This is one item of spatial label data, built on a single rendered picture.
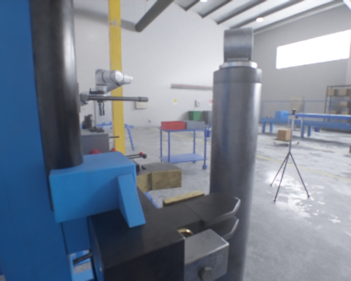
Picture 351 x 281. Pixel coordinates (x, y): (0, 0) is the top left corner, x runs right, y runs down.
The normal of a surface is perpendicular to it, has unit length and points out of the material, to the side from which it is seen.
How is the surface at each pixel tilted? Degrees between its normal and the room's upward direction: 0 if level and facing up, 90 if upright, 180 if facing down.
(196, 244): 0
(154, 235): 0
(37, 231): 90
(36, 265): 90
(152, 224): 0
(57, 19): 90
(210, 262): 90
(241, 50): 115
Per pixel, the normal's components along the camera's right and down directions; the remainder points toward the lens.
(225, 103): -0.64, 0.14
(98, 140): 0.49, 0.15
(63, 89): 0.75, 0.12
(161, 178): 0.25, 0.18
